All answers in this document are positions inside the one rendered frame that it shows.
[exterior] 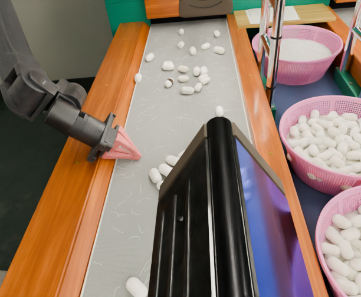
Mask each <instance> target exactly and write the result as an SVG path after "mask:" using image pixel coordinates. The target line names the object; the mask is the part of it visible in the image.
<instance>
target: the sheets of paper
mask: <svg viewBox="0 0 361 297"><path fill-rule="evenodd" d="M245 11H246V14H247V17H248V19H249V22H250V24H260V17H261V8H255V9H249V10H245ZM298 19H300V18H299V17H298V15H297V13H296V10H295V9H294V7H293V6H285V11H284V21H292V20H298ZM269 22H273V8H270V20H269Z"/></svg>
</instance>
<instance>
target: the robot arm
mask: <svg viewBox="0 0 361 297"><path fill-rule="evenodd" d="M0 78H1V81H2V84H1V85H0V89H1V93H2V96H3V99H4V102H5V104H6V105H7V107H8V109H9V110H10V111H11V112H13V113H14V114H16V115H17V116H18V117H21V118H23V117H24V118H26V119H27V120H29V121H30V122H33V121H34V119H35V118H36V117H37V115H39V113H40V112H41V111H42V110H43V108H44V107H45V106H46V105H47V104H48V105H47V106H46V108H45V109H44V111H43V112H42V113H44V115H45V117H44V119H43V121H44V123H45V124H46V125H48V126H50V127H52V128H54V129H56V130H58V131H60V132H62V133H64V134H66V135H68V136H70V137H72V138H74V139H76V140H78V141H80V142H82V143H84V144H86V145H88V146H90V147H91V149H90V152H89V154H88V157H87V161H89V162H91V163H94V161H95V160H96V155H97V152H98V150H100V153H99V157H101V158H103V159H131V160H139V159H140V158H141V156H142V154H141V153H140V151H139V150H138V149H137V148H136V146H135V145H134V144H133V143H132V141H131V139H130V138H129V136H128V135H127V133H126V132H125V130H124V128H123V127H122V126H120V125H118V124H117V125H116V126H115V128H112V124H113V121H114V118H115V117H116V115H115V114H113V113H110V114H109V115H108V116H107V118H106V119H105V121H104V122H102V121H100V120H98V119H97V118H95V117H93V116H91V115H89V114H87V113H86V112H84V111H81V110H82V107H83V105H84V103H85V101H86V98H87V94H86V91H85V89H84V88H83V87H82V86H81V85H79V84H77V83H74V82H68V81H67V80H65V79H63V78H62V79H61V80H59V82H58V83H57V84H54V83H53V82H52V81H51V80H49V79H48V77H47V74H46V72H45V71H43V70H42V68H41V66H40V64H39V62H38V61H37V60H36V59H35V57H34V56H33V54H32V52H31V50H30V47H29V45H28V42H27V39H26V37H25V34H24V32H23V30H22V27H21V24H20V22H19V19H18V17H17V14H16V12H15V9H14V6H13V4H12V1H11V0H0ZM41 102H42V103H41ZM40 103H41V104H40ZM39 104H40V105H39ZM38 105H39V107H38ZM37 107H38V108H37ZM36 108H37V109H36ZM118 146H122V147H123V148H125V149H126V150H128V151H126V150H124V149H122V148H120V147H118Z"/></svg>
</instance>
